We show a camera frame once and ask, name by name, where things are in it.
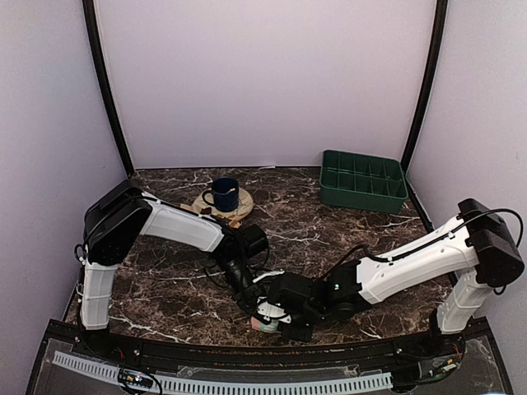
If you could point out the pink patterned sock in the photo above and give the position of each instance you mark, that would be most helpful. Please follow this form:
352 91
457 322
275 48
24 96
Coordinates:
265 325

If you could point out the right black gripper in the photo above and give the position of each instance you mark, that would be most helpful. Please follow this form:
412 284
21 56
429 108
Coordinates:
300 335

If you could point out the black right frame post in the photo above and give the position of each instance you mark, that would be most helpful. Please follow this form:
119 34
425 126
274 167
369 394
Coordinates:
429 73

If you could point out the black left frame post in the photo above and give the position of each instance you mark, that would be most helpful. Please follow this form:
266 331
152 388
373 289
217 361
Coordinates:
98 58

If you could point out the beige striped sock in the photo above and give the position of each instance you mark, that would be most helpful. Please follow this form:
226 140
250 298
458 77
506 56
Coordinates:
233 218

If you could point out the dark blue mug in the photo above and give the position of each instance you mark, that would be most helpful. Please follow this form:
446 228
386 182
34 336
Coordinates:
223 195

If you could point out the green compartment tray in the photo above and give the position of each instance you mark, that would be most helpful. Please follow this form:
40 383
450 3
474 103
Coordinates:
357 181

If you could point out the black frame post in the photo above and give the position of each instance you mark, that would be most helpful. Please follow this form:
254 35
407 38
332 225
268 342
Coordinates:
429 73
98 58

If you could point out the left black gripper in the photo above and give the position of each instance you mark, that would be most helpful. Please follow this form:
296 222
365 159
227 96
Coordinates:
246 298

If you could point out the white slotted cable duct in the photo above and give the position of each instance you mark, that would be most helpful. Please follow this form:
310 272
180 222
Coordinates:
139 382

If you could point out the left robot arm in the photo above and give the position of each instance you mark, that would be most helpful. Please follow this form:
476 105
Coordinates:
126 215

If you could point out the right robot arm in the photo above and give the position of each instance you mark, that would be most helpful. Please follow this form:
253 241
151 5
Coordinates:
476 243

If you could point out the black front rail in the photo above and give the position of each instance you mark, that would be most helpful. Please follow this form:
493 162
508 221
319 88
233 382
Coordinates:
395 353

